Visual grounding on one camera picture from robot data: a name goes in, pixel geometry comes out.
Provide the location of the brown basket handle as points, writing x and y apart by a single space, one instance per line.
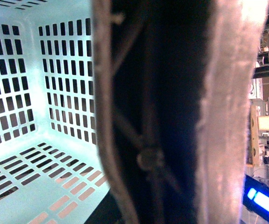
171 85

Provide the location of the light blue plastic basket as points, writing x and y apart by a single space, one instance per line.
50 171

